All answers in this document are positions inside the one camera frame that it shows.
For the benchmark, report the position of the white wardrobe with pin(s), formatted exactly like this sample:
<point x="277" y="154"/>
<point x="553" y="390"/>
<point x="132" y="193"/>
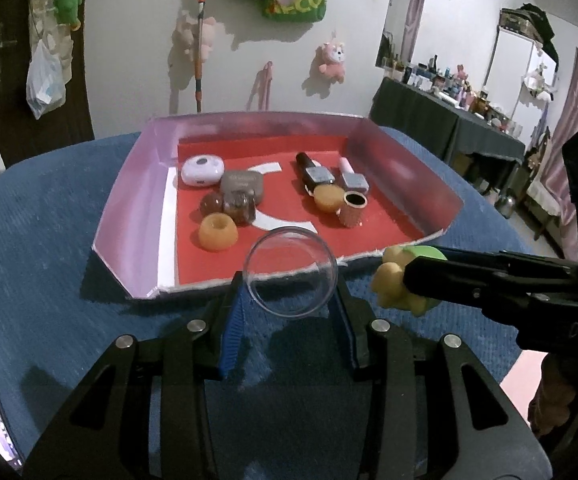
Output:
<point x="514" y="70"/>

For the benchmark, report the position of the metal kettle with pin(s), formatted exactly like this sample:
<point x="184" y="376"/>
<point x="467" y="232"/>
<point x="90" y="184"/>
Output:
<point x="506" y="205"/>

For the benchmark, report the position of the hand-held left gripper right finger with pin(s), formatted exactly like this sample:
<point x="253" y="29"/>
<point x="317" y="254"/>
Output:
<point x="355" y="347"/>

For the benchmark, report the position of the wall mirror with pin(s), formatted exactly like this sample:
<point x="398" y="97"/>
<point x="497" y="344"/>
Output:
<point x="404" y="10"/>

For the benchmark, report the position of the blue knitted blanket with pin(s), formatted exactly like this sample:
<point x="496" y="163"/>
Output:
<point x="44" y="240"/>

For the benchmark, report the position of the green frog toy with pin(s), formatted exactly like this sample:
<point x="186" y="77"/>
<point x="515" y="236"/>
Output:
<point x="394" y="285"/>

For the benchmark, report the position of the person's right hand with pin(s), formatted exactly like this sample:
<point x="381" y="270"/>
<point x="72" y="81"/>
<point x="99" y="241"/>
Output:
<point x="551" y="395"/>

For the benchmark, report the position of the orange round lid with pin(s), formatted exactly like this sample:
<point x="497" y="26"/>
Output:
<point x="328" y="199"/>

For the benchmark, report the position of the orange round jar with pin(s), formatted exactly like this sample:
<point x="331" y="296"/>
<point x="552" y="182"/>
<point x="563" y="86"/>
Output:
<point x="218" y="234"/>

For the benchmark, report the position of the pink round case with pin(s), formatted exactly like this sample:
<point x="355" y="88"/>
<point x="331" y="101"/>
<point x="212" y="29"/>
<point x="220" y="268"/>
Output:
<point x="203" y="170"/>

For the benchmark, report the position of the pink cloth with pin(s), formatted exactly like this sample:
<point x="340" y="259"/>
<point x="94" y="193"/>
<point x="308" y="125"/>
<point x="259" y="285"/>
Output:
<point x="521" y="380"/>

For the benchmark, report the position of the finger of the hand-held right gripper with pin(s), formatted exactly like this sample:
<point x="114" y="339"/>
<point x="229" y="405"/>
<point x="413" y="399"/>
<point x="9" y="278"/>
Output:
<point x="469" y="256"/>
<point x="449" y="280"/>

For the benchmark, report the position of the row of cosmetic bottles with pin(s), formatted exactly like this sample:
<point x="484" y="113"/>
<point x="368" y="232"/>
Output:
<point x="449" y="85"/>

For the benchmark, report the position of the silver studded cylinder cap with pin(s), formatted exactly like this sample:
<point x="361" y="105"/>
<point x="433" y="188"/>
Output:
<point x="351" y="210"/>

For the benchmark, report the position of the dark wooden door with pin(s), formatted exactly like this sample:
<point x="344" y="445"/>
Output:
<point x="81" y="110"/>

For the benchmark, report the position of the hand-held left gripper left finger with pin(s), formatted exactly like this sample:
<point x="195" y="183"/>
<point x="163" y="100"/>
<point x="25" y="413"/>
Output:
<point x="231" y="330"/>

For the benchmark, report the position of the stick with orange ends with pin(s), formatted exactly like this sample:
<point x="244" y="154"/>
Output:
<point x="200" y="60"/>

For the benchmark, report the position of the beige hanging organiser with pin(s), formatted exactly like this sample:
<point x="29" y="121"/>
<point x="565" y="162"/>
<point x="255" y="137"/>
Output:
<point x="44" y="10"/>

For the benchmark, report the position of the pink plush bear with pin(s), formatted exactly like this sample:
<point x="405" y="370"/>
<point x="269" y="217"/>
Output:
<point x="333" y="60"/>

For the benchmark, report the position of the table with dark cloth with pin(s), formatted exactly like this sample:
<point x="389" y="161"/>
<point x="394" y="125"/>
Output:
<point x="429" y="120"/>

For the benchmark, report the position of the purple cardboard box red inside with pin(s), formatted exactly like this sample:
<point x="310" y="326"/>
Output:
<point x="289" y="200"/>

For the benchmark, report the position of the pink nail polish bottle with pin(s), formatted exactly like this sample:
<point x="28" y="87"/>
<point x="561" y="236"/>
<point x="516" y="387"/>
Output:
<point x="353" y="180"/>

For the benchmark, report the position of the clear plastic bag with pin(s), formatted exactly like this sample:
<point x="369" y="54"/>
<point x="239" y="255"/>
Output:
<point x="44" y="85"/>

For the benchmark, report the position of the taupe rounded square case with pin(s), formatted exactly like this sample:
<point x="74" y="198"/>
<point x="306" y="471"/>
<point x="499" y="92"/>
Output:
<point x="241" y="181"/>

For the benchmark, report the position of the pink plush pig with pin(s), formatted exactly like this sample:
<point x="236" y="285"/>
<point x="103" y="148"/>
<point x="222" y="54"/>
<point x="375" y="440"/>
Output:
<point x="186" y="35"/>

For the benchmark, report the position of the black nail polish bottle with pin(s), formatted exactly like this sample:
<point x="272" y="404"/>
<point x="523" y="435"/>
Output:
<point x="316" y="172"/>

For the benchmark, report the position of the clear glass cup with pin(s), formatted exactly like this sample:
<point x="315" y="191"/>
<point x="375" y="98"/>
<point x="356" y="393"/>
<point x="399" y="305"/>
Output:
<point x="289" y="300"/>

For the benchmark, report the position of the green plush toy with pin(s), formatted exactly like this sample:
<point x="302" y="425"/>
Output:
<point x="66" y="2"/>

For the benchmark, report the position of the brown round bottle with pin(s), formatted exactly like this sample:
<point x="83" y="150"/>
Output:
<point x="229" y="207"/>

